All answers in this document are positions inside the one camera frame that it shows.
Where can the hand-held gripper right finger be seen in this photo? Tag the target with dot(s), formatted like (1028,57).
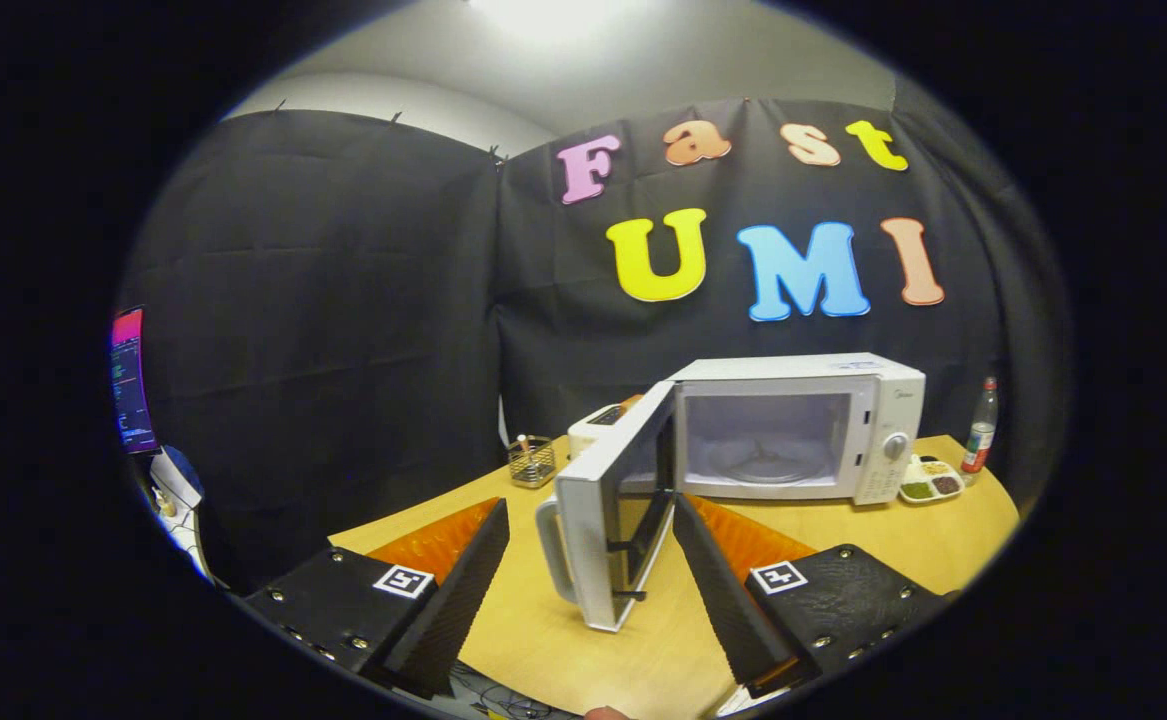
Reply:
(728,600)

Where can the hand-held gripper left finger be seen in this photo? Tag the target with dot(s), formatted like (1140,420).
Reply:
(463,600)

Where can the white toaster oven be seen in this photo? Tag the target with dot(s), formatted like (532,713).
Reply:
(793,372)

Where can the white bread toaster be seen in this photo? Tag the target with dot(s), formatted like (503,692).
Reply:
(591,432)

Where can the toast slice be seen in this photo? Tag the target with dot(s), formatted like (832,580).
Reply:
(631,403)

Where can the white divided dish with beans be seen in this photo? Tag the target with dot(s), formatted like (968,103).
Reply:
(928,488)

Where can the clear bottle with red label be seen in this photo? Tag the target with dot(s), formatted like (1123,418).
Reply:
(980,435)

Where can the computer monitor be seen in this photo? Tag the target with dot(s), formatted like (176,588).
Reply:
(133,380)

